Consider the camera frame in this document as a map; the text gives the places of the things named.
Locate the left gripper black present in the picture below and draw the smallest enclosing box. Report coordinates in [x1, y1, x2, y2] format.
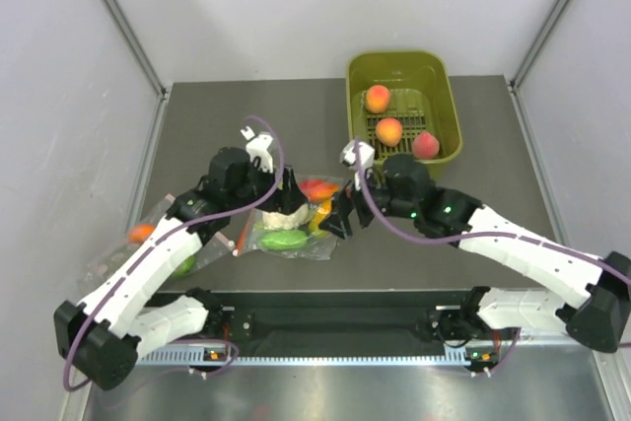
[228, 157, 306, 215]

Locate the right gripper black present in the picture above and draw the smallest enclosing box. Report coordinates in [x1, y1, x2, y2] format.
[318, 161, 418, 243]

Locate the fake orange yellow mango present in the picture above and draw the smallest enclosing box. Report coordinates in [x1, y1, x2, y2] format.
[308, 199, 331, 238]

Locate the clear zip bag red seal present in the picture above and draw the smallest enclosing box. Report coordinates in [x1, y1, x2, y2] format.
[233, 175, 344, 260]

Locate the fake green cucumber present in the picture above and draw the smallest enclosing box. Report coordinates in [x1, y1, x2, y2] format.
[258, 230, 308, 251]

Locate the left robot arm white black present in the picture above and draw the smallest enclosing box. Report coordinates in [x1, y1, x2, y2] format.
[53, 147, 307, 392]

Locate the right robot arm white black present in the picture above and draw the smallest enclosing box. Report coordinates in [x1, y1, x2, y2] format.
[319, 142, 630, 353]

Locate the fake peach middle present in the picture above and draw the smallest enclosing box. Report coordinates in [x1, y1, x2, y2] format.
[375, 117, 403, 148]

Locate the fake peach pink right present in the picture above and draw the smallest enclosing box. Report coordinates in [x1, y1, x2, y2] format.
[412, 131, 440, 160]

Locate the fake green fruit in bag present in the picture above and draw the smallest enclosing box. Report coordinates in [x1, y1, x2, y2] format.
[171, 254, 196, 278]

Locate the fake peach back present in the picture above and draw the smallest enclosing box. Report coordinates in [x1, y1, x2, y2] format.
[365, 85, 390, 114]

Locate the fake orange fruit in bag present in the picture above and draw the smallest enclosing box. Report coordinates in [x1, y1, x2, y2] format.
[127, 223, 156, 245]

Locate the olive green plastic basin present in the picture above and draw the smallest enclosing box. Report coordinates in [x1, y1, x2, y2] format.
[346, 50, 462, 179]

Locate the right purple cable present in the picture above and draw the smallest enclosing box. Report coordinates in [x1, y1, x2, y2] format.
[352, 137, 631, 378]

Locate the purple cable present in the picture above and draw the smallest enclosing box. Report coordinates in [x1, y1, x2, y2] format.
[352, 137, 631, 378]
[61, 114, 287, 392]

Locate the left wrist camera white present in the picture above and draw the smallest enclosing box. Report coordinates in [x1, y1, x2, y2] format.
[241, 126, 274, 174]

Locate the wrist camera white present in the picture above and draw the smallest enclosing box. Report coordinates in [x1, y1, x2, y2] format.
[339, 139, 375, 171]
[241, 126, 274, 174]

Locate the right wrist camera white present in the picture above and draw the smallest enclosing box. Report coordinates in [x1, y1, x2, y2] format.
[339, 139, 375, 171]

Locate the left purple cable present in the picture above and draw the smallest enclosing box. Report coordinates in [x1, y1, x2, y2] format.
[61, 114, 287, 392]

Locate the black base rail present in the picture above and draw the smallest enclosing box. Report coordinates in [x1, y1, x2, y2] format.
[147, 287, 499, 358]

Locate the grey slotted cable duct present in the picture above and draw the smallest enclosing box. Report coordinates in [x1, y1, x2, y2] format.
[132, 345, 499, 368]

